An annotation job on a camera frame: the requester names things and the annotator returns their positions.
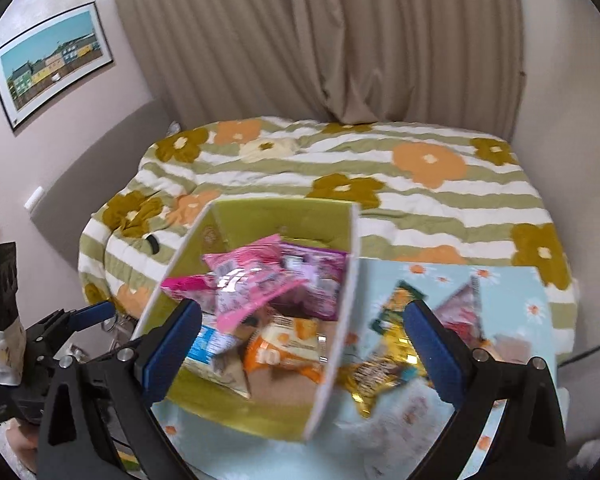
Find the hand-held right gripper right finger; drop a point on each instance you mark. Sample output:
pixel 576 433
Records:
pixel 437 355

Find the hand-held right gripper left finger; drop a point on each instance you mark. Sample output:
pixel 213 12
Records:
pixel 172 350

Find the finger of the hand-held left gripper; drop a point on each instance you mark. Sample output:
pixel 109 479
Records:
pixel 95 312

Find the cream blue snack packet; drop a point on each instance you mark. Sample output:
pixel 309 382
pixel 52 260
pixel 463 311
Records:
pixel 210 345

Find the magenta snack packet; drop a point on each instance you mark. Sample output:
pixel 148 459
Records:
pixel 185 287

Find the orange white snack packet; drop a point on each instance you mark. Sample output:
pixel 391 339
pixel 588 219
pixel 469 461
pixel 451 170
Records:
pixel 280 345

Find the green cardboard box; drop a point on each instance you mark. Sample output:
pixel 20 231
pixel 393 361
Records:
pixel 280 410

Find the purple snack packet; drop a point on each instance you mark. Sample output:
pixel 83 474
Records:
pixel 320 265

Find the pink blue cartoon snack packet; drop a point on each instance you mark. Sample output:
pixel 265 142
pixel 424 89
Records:
pixel 460 310

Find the yellow green snack packet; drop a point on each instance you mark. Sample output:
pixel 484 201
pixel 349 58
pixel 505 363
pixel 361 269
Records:
pixel 395 315

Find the gold brown snack packet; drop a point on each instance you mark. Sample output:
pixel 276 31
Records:
pixel 375 380

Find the small black object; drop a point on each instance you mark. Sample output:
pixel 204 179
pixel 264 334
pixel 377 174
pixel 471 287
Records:
pixel 153 244

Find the striped floral blanket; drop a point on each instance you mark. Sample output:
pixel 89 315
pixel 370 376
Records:
pixel 330 175

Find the beige curtain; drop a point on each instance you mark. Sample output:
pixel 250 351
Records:
pixel 305 35

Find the white wall switch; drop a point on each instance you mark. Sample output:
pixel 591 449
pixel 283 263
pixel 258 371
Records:
pixel 34 197

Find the wall poster of coloured houses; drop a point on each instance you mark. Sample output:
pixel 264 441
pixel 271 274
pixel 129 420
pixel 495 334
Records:
pixel 50 65

